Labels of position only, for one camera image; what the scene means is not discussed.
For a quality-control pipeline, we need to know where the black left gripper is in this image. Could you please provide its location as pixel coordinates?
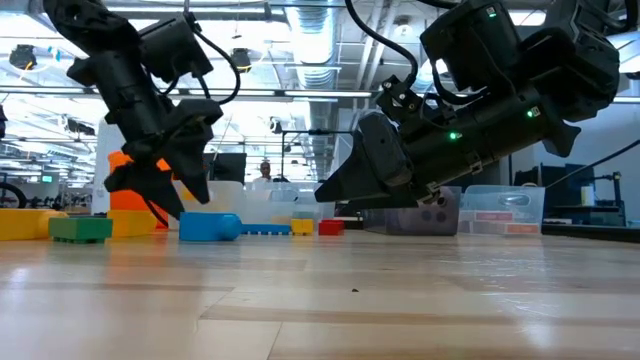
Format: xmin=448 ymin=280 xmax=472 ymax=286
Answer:
xmin=67 ymin=49 xmax=225 ymax=221

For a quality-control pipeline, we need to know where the long ceiling light bar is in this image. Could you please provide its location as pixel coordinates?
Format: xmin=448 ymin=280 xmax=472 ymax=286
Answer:
xmin=0 ymin=85 xmax=640 ymax=105

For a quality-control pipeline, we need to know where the white plastic bin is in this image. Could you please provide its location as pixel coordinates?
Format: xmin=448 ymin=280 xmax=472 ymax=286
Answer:
xmin=169 ymin=180 xmax=247 ymax=227

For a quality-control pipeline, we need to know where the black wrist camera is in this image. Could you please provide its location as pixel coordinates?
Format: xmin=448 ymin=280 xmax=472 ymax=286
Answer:
xmin=419 ymin=0 xmax=525 ymax=96
xmin=137 ymin=14 xmax=215 ymax=84

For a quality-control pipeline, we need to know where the purple foam die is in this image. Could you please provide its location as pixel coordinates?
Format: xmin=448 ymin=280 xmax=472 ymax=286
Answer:
xmin=399 ymin=207 xmax=454 ymax=229

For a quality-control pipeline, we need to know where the white building column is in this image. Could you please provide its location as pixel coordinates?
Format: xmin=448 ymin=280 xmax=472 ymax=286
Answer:
xmin=93 ymin=119 xmax=126 ymax=214

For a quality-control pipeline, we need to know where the black background monitor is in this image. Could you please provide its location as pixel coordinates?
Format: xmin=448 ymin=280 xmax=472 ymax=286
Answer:
xmin=204 ymin=152 xmax=248 ymax=183

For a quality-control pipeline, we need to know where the black ceiling camera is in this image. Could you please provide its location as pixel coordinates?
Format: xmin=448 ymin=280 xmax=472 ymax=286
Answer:
xmin=8 ymin=43 xmax=39 ymax=71
xmin=229 ymin=47 xmax=254 ymax=75

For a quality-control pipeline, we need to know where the dark green flat block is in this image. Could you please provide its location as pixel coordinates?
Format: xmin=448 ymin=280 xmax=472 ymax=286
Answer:
xmin=48 ymin=216 xmax=114 ymax=245

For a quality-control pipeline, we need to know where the person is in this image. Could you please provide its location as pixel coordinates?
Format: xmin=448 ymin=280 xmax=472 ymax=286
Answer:
xmin=252 ymin=160 xmax=275 ymax=184

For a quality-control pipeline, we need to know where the orange plastic bucket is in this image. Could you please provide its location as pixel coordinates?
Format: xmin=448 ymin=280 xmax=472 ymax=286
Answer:
xmin=107 ymin=149 xmax=174 ymax=231

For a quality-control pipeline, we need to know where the dark background desk cluster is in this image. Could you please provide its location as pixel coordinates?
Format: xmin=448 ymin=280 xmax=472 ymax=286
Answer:
xmin=514 ymin=163 xmax=626 ymax=229

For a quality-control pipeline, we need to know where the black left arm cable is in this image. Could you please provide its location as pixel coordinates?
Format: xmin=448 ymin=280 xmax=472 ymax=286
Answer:
xmin=149 ymin=19 xmax=242 ymax=106

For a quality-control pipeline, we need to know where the white ceiling smoke detector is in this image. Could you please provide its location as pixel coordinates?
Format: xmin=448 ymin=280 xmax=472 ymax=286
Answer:
xmin=393 ymin=17 xmax=414 ymax=39

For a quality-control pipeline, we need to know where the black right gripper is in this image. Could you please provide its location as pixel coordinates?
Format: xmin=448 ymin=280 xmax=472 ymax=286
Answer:
xmin=314 ymin=89 xmax=581 ymax=211

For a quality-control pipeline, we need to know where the clear plastic bin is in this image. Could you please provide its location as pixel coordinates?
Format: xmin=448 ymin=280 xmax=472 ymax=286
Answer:
xmin=458 ymin=185 xmax=546 ymax=236
xmin=243 ymin=182 xmax=337 ymax=225

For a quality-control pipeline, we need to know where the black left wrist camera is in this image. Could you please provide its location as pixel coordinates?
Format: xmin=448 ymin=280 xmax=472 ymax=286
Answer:
xmin=137 ymin=14 xmax=215 ymax=84

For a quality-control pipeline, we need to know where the smoky grey plastic bin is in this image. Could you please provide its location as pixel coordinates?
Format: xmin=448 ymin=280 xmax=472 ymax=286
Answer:
xmin=362 ymin=185 xmax=464 ymax=237

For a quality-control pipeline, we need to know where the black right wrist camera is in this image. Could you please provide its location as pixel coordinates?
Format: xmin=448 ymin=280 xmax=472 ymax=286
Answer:
xmin=419 ymin=0 xmax=525 ymax=96

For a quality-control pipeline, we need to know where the long blue building block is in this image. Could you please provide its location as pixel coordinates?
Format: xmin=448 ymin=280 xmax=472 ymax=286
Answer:
xmin=178 ymin=211 xmax=245 ymax=243

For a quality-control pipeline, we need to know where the silver ventilation duct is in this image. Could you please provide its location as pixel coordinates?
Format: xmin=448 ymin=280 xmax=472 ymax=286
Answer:
xmin=283 ymin=0 xmax=344 ymax=151

